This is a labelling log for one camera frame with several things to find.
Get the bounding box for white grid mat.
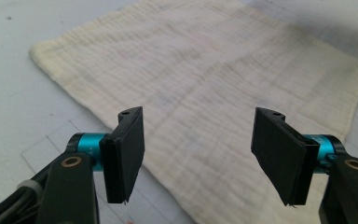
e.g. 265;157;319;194
0;0;358;224

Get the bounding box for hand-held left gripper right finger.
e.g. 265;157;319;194
251;106;337;207

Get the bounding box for cream muslin cloth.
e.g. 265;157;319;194
28;0;358;224

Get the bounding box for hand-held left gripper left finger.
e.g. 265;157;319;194
76;105;145;204

